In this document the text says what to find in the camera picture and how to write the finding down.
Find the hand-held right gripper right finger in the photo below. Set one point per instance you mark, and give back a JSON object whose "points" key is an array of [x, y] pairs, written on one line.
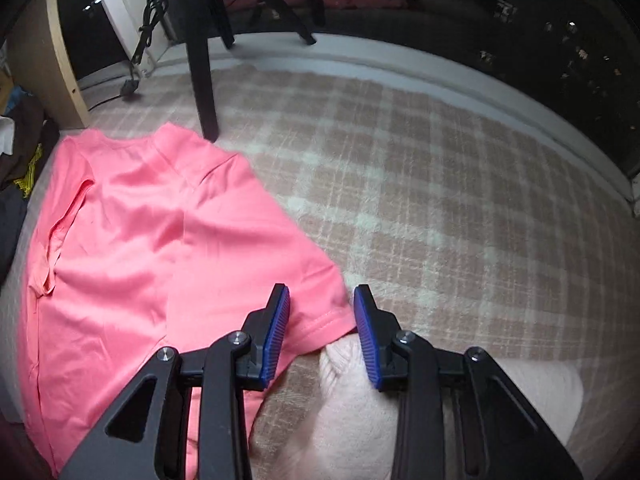
{"points": [[367, 345]]}

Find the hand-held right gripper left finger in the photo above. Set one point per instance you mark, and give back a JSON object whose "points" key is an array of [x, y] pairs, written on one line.
{"points": [[275, 345]]}

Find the pink t-shirt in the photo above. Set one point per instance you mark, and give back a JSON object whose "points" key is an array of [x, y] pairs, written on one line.
{"points": [[125, 260]]}

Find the light pink knit cloth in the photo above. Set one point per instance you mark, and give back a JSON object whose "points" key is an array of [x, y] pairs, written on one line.
{"points": [[340, 420]]}

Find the black tripod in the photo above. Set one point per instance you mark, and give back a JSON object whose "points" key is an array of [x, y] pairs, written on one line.
{"points": [[202, 85]]}

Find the yellow black striped garment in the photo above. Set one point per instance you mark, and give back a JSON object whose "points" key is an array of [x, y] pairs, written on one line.
{"points": [[30, 175]]}

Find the dark brown garment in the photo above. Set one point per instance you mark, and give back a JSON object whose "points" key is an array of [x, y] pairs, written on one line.
{"points": [[30, 135]]}

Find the blue cloth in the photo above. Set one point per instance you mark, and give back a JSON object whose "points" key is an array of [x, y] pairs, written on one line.
{"points": [[15, 100]]}

